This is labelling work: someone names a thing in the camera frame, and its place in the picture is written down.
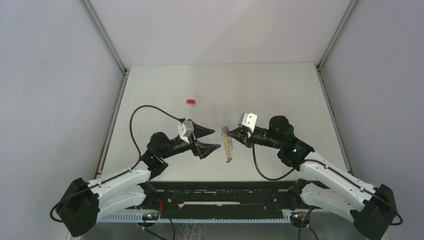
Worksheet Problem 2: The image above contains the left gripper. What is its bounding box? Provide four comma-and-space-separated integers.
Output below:
160, 121, 220, 160

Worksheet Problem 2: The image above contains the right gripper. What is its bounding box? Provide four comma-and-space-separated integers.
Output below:
227, 126, 282, 150

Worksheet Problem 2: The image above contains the keyring bunch with coloured tags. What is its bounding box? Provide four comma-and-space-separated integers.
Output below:
221, 126, 233, 163

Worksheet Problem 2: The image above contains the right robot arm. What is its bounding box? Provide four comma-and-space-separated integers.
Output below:
224, 113, 404, 240

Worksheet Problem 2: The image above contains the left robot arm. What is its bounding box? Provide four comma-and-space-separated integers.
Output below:
50, 119, 220, 237

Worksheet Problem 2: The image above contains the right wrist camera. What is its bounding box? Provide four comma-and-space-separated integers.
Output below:
238, 112, 258, 133

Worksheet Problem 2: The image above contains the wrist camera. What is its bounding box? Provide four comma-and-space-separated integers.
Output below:
238, 112, 258, 133
177, 119, 194, 144

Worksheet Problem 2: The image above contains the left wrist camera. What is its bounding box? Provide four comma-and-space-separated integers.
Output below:
177, 119, 194, 144

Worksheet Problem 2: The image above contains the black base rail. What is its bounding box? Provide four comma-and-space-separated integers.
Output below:
138, 180, 310, 222

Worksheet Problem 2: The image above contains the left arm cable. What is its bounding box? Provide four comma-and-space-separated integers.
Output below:
49, 104, 186, 223

